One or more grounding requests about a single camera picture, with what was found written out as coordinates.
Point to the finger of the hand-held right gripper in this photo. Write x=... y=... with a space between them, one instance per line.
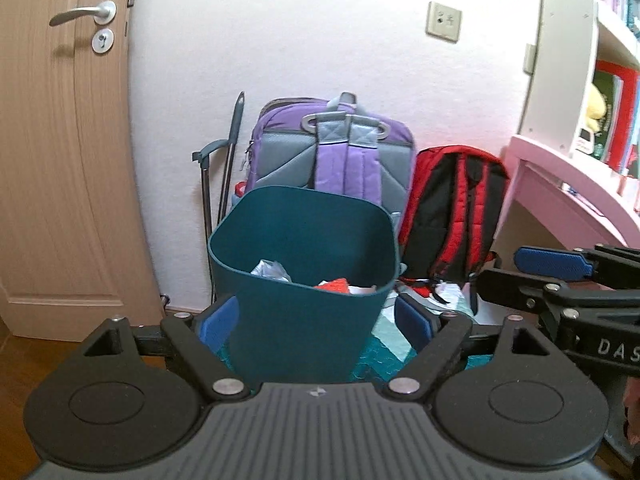
x=550 y=262
x=515 y=290

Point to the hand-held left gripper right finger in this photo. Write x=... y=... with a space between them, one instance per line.
x=412 y=322

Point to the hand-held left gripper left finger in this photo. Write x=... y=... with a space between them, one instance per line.
x=219 y=322

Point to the silver wrapper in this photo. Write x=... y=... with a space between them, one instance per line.
x=270 y=270

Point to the teal plastic bin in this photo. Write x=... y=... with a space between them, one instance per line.
x=300 y=330

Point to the red plastic bag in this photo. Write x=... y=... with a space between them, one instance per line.
x=332 y=285

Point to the teal cream zigzag quilt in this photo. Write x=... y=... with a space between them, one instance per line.
x=385 y=347

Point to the white plastic bag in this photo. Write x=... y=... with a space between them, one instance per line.
x=452 y=295

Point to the pink desk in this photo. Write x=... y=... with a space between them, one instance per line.
x=560 y=185

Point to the red black backpack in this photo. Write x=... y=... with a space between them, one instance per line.
x=450 y=210

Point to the yellow plush toy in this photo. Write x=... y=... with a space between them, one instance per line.
x=596 y=107

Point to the row of red green books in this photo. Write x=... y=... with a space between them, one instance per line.
x=620 y=115

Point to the purple grey backpack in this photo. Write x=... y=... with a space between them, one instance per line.
x=340 y=170

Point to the white bookshelf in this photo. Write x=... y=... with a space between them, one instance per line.
x=565 y=60

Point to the light wooden door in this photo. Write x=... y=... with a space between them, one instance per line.
x=60 y=160

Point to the silver door lock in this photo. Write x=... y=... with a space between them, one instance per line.
x=102 y=40

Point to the beige wall switch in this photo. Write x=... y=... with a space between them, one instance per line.
x=443 y=21

